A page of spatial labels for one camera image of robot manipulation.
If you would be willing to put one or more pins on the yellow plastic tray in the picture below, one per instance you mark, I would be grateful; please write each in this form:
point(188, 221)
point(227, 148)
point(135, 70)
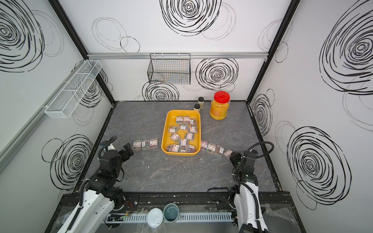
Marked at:
point(167, 135)

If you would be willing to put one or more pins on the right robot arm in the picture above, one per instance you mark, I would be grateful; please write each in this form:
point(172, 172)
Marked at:
point(246, 194)

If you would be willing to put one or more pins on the red lid corn jar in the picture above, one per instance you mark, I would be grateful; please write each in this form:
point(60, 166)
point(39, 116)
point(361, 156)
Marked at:
point(220, 105)

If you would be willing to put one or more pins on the paper clip box table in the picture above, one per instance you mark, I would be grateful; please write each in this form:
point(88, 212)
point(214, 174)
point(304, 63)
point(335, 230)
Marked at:
point(211, 148)
point(154, 143)

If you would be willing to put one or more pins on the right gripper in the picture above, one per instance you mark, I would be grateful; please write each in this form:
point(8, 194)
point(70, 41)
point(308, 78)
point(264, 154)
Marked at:
point(234, 157)

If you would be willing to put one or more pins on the black wire basket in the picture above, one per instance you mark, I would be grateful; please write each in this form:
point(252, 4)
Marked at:
point(173, 68)

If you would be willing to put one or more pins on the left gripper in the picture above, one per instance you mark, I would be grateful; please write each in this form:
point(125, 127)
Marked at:
point(129, 150)

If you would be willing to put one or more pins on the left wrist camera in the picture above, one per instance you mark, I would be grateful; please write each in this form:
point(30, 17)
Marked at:
point(107, 145)

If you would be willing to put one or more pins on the teal cup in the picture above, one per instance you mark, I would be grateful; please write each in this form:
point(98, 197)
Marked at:
point(171, 213)

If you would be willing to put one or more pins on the white mesh wall shelf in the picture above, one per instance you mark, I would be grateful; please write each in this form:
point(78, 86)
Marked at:
point(81, 88)

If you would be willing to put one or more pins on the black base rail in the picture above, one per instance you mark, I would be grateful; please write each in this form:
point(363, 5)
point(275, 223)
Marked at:
point(221, 200)

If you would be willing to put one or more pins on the paper clip box in tray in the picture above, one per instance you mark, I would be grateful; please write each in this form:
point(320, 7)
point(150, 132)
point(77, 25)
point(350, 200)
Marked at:
point(179, 119)

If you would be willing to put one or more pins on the white slotted cable duct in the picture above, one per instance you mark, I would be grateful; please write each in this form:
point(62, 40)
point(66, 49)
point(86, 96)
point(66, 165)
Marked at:
point(183, 218)

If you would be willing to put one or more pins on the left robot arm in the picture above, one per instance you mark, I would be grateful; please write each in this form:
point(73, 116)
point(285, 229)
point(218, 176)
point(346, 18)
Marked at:
point(98, 196)

